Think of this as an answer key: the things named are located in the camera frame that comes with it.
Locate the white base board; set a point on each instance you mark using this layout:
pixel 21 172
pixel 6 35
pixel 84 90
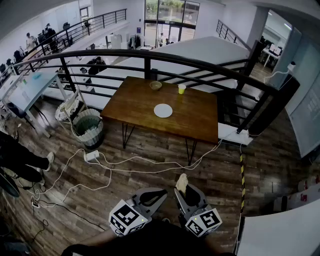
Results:
pixel 235 136

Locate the white ribbed trash bin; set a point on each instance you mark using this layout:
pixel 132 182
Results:
pixel 87 135

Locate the small black box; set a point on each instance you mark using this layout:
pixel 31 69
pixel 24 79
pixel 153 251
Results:
pixel 154 71

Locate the yellow black striped tape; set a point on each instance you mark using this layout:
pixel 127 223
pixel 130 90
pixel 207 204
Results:
pixel 242 182

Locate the black hairpin table leg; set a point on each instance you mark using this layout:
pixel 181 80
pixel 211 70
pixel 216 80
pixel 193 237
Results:
pixel 125 136
pixel 191 152

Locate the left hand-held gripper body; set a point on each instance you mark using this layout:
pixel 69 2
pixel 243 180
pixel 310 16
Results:
pixel 125 217

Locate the black stair railing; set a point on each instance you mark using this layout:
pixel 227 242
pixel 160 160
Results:
pixel 226 31

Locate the small grey bin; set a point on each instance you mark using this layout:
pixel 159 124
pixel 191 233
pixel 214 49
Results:
pixel 280 204

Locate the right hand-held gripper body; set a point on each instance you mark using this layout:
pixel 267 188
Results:
pixel 203 222

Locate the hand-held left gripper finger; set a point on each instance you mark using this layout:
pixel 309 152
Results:
pixel 158 206
pixel 151 198

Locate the frosted glass partition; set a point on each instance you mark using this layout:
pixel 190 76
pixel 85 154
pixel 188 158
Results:
pixel 307 100

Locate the white power strip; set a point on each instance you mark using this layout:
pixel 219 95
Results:
pixel 91 156

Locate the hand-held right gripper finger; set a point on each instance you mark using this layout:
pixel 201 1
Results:
pixel 180 202
pixel 191 195

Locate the light blue table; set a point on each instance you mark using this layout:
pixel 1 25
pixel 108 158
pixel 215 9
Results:
pixel 32 87

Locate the clothes rack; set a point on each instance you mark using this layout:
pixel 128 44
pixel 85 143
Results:
pixel 136 42

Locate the person's black clothing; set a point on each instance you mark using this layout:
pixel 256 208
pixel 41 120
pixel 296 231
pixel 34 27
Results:
pixel 155 240

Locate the person's left forearm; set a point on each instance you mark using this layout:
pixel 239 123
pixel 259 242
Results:
pixel 100 238

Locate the black gallery railing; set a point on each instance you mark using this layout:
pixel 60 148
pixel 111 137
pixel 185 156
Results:
pixel 75 26

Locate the yellow paper cup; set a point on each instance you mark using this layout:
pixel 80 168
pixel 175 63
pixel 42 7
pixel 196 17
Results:
pixel 181 89

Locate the white chair with patterned cushion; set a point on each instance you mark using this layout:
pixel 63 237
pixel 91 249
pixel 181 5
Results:
pixel 67 110

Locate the black curved metal railing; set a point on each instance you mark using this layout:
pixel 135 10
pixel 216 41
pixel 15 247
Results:
pixel 125 52

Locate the white round plate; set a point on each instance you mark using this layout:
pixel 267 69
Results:
pixel 163 110

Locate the white cabinet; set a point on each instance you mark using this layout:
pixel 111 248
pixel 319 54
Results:
pixel 116 41

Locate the white desk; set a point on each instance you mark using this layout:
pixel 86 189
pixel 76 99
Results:
pixel 280 232

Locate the white box with red label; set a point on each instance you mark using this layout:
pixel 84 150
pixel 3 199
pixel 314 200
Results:
pixel 310 182
pixel 307 197

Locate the brown ceramic bowl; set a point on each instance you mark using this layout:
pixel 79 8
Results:
pixel 155 85

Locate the small white device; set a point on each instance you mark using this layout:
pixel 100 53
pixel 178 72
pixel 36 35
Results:
pixel 291 66

